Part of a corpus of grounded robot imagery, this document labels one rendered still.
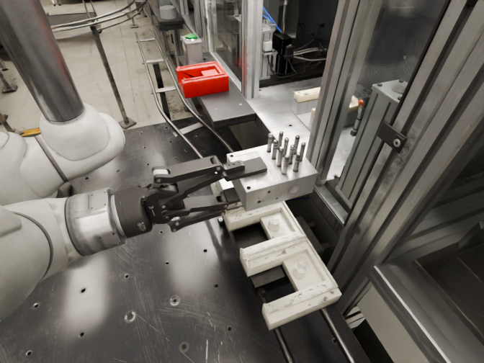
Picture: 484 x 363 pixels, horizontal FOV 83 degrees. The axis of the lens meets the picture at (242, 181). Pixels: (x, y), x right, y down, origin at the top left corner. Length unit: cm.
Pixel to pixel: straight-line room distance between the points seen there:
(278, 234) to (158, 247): 38
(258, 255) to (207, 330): 25
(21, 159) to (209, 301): 61
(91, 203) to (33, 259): 11
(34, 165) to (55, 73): 26
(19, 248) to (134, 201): 15
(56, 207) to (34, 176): 48
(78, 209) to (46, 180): 51
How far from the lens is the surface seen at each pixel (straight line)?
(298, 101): 85
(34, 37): 76
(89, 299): 83
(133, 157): 114
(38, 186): 93
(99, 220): 41
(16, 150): 90
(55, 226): 42
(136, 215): 41
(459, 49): 37
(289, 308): 52
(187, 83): 95
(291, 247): 57
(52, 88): 81
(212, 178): 41
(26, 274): 34
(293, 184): 45
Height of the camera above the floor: 137
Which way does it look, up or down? 46 degrees down
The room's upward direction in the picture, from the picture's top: straight up
